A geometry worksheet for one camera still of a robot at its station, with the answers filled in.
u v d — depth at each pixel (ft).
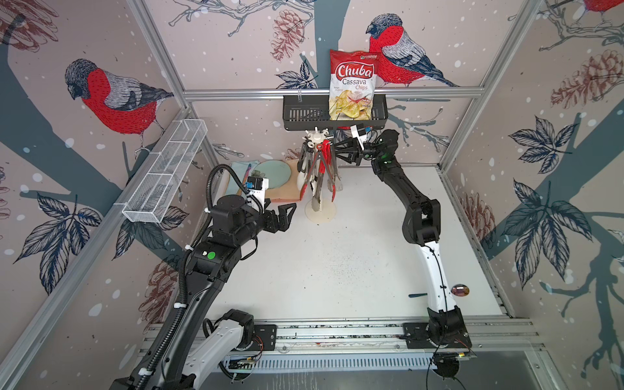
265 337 2.40
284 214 1.97
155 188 2.40
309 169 2.65
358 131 2.55
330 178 2.63
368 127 2.55
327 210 3.50
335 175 2.61
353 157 2.73
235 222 1.60
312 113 3.51
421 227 2.19
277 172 3.86
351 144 2.76
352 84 2.76
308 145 2.44
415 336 2.39
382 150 2.63
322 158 2.48
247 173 3.89
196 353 1.66
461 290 2.67
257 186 1.87
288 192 3.63
